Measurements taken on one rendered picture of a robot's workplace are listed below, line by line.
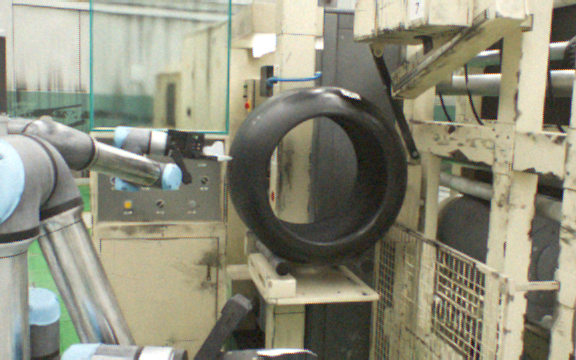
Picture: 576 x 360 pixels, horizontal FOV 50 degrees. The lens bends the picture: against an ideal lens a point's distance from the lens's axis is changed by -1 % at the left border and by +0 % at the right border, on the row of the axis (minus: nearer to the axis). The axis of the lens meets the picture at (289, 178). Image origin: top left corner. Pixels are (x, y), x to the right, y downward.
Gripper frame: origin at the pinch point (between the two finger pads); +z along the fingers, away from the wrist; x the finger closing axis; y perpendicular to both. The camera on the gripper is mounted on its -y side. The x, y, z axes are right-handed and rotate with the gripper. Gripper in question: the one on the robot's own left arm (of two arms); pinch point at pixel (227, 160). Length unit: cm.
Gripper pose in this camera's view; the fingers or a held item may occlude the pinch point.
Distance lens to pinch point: 196.9
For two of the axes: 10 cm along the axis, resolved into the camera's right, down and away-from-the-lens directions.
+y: 1.5, -9.8, -1.0
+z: 9.6, 1.2, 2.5
